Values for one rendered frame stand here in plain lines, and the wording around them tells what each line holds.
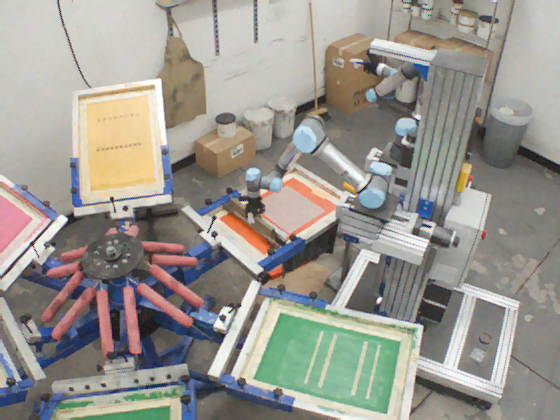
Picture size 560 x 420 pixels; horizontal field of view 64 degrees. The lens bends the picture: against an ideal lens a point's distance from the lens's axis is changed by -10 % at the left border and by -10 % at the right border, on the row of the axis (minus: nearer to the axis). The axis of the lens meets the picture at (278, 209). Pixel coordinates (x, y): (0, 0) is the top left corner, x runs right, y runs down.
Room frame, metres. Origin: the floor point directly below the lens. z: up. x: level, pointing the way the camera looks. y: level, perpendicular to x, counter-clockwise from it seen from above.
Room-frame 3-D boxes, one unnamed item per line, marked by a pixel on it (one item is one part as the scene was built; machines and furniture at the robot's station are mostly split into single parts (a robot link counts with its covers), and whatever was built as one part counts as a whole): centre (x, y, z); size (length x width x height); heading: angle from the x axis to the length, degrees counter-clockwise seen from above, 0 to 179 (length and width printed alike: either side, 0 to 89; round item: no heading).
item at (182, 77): (4.06, 0.90, 1.06); 0.53 x 0.07 x 1.05; 132
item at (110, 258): (1.54, 0.77, 0.67); 0.39 x 0.39 x 1.35
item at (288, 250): (1.88, -0.02, 0.98); 0.30 x 0.05 x 0.07; 132
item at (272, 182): (2.07, 0.03, 1.32); 0.11 x 0.11 x 0.08; 69
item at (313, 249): (2.15, -0.18, 0.79); 0.46 x 0.09 x 0.33; 132
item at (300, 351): (1.26, -0.10, 1.05); 1.08 x 0.61 x 0.23; 72
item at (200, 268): (1.95, 0.31, 0.89); 1.24 x 0.06 x 0.06; 132
